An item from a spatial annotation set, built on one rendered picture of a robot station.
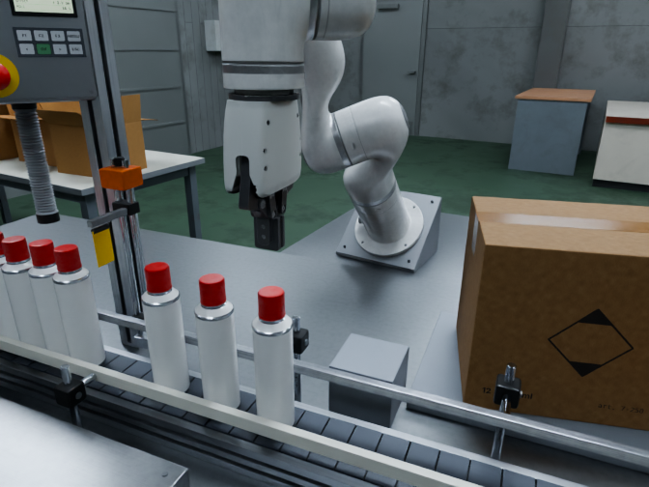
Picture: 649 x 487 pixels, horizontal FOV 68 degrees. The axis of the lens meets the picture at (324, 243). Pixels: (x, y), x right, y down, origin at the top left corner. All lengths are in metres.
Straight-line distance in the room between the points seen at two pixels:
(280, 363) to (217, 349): 0.09
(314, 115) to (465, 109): 7.53
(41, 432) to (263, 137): 0.51
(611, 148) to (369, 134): 5.09
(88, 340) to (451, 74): 7.97
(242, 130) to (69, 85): 0.41
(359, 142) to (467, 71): 7.46
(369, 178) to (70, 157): 1.88
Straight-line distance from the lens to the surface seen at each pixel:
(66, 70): 0.86
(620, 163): 6.01
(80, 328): 0.85
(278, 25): 0.50
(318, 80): 0.97
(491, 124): 8.41
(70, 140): 2.69
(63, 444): 0.77
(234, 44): 0.51
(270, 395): 0.66
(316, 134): 1.00
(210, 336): 0.66
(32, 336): 0.94
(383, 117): 1.01
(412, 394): 0.64
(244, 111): 0.50
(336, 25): 0.52
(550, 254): 0.70
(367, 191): 1.12
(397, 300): 1.13
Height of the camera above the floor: 1.36
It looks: 22 degrees down
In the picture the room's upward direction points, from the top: straight up
